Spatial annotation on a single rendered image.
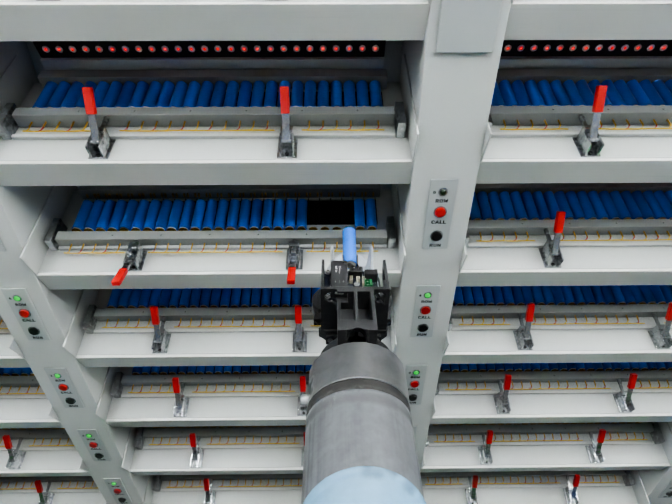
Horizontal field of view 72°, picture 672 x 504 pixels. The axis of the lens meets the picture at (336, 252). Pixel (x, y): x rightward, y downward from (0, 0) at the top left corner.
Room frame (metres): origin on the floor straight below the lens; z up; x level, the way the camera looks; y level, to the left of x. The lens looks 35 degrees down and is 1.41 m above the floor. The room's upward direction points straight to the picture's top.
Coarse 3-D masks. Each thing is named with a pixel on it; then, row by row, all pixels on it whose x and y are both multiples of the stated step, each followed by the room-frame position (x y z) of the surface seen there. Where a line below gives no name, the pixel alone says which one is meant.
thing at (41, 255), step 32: (64, 192) 0.75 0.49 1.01; (384, 192) 0.78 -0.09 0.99; (64, 224) 0.69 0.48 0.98; (384, 224) 0.71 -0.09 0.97; (32, 256) 0.61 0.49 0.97; (64, 256) 0.64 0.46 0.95; (96, 256) 0.64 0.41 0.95; (160, 256) 0.64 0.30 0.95; (192, 256) 0.64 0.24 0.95; (224, 256) 0.64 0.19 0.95; (256, 256) 0.64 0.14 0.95; (320, 256) 0.64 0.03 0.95; (384, 256) 0.64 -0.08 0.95; (64, 288) 0.62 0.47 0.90; (96, 288) 0.62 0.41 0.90; (128, 288) 0.62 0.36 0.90; (160, 288) 0.62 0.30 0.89
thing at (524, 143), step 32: (512, 64) 0.78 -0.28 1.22; (544, 64) 0.78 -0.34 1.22; (576, 64) 0.78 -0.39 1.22; (608, 64) 0.78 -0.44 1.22; (640, 64) 0.78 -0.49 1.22; (512, 96) 0.72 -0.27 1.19; (544, 96) 0.73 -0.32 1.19; (576, 96) 0.72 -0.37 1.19; (608, 96) 0.73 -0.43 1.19; (640, 96) 0.72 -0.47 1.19; (512, 128) 0.68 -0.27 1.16; (544, 128) 0.66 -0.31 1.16; (576, 128) 0.68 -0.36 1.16; (608, 128) 0.67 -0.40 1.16; (640, 128) 0.67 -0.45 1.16; (480, 160) 0.61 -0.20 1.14; (512, 160) 0.61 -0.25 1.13; (544, 160) 0.61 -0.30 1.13; (576, 160) 0.61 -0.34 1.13; (608, 160) 0.61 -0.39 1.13; (640, 160) 0.61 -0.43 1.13
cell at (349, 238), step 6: (348, 228) 0.55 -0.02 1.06; (348, 234) 0.54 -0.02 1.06; (354, 234) 0.55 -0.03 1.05; (348, 240) 0.53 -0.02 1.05; (354, 240) 0.53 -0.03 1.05; (348, 246) 0.52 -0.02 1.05; (354, 246) 0.52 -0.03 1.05; (348, 252) 0.51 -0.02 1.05; (354, 252) 0.51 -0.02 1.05; (348, 258) 0.50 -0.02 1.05; (354, 258) 0.50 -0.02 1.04; (348, 264) 0.49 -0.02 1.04; (354, 264) 0.50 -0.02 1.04
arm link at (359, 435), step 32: (352, 384) 0.24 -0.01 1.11; (384, 384) 0.25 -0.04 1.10; (320, 416) 0.22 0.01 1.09; (352, 416) 0.21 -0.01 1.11; (384, 416) 0.22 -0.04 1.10; (320, 448) 0.19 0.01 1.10; (352, 448) 0.19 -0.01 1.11; (384, 448) 0.19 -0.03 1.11; (320, 480) 0.17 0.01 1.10; (352, 480) 0.16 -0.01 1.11; (384, 480) 0.16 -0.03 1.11; (416, 480) 0.17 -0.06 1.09
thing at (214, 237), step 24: (72, 240) 0.65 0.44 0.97; (96, 240) 0.65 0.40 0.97; (120, 240) 0.65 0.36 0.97; (144, 240) 0.65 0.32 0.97; (168, 240) 0.65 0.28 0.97; (192, 240) 0.65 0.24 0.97; (216, 240) 0.65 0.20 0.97; (240, 240) 0.65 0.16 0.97; (264, 240) 0.65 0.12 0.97; (288, 240) 0.65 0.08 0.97; (312, 240) 0.66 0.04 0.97; (336, 240) 0.66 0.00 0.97; (360, 240) 0.66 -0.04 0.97; (384, 240) 0.66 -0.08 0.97
